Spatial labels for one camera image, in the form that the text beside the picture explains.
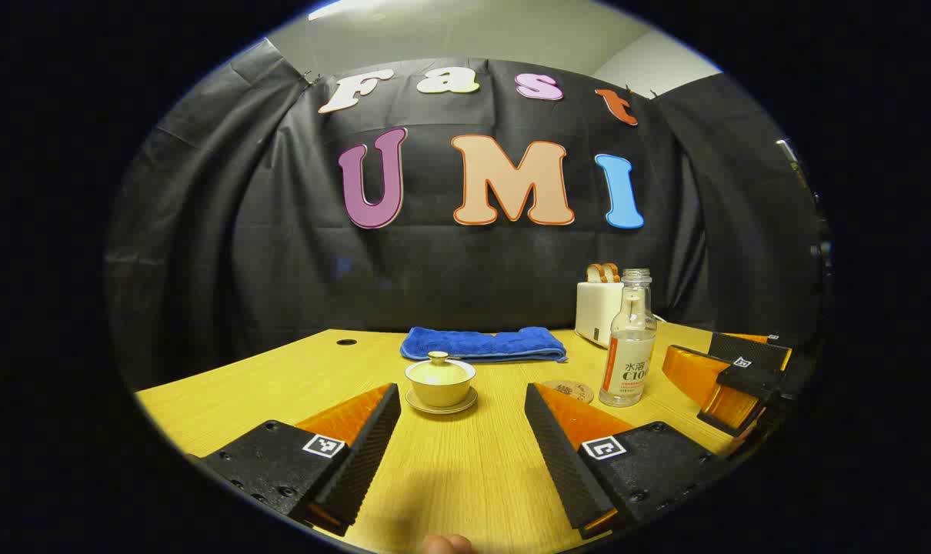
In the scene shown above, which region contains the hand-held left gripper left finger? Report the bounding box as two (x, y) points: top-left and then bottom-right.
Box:
(192, 382), (402, 538)

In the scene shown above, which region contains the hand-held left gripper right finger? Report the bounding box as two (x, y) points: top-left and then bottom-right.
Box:
(524, 382), (732, 539)

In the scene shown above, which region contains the round cork coaster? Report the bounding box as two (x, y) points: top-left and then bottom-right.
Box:
(542, 379), (595, 405)

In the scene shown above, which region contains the clear plastic water bottle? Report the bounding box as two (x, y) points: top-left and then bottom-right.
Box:
(599, 269), (658, 408)

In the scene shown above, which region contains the cream ceramic teacup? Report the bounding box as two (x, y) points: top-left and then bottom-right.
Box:
(406, 375), (476, 408)

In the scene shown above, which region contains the cream ceramic saucer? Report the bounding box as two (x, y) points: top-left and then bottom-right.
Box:
(404, 386), (479, 416)

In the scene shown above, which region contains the white toaster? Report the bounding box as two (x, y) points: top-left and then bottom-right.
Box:
(575, 281), (626, 349)

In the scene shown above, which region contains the blue folded towel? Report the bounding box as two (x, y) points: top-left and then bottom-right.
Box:
(400, 326), (568, 364)

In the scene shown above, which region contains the black backdrop cloth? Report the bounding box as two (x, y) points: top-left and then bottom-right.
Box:
(104, 38), (824, 393)

